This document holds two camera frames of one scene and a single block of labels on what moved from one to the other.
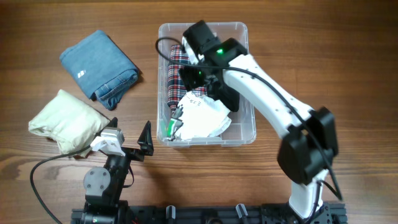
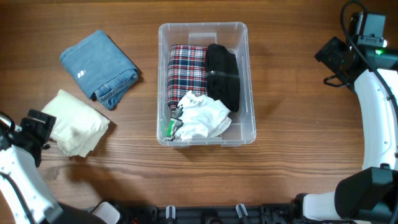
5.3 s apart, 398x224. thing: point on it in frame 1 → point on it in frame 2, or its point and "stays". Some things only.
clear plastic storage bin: (194, 107) stays
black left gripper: (145, 141) → (45, 129)
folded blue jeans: (101, 68) stays
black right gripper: (191, 79) → (329, 53)
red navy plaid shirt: (176, 88) stays
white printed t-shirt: (198, 117) stays
